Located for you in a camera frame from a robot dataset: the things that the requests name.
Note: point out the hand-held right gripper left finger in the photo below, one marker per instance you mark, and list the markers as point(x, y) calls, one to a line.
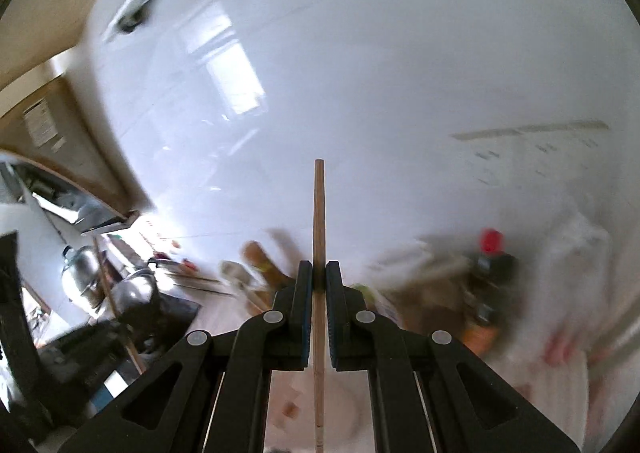
point(306, 328)

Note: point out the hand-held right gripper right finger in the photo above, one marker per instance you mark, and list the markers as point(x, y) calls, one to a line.
point(334, 328)

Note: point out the light wooden chopstick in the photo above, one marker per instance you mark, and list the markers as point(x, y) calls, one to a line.
point(320, 208)

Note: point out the soy sauce bottle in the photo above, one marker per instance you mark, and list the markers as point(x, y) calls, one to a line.
point(260, 260)

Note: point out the oil bottle white cap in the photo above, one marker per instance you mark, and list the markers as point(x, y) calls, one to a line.
point(235, 275)

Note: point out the steel range hood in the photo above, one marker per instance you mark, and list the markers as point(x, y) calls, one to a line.
point(75, 203)

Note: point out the pot with steel lid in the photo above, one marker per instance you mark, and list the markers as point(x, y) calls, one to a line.
point(135, 295)

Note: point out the black induction cooktop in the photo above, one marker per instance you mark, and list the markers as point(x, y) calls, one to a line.
point(165, 313)

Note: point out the red cap bottle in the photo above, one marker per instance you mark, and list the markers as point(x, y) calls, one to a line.
point(491, 240)

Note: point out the white plastic bag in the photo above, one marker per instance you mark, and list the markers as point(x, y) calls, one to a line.
point(575, 283)

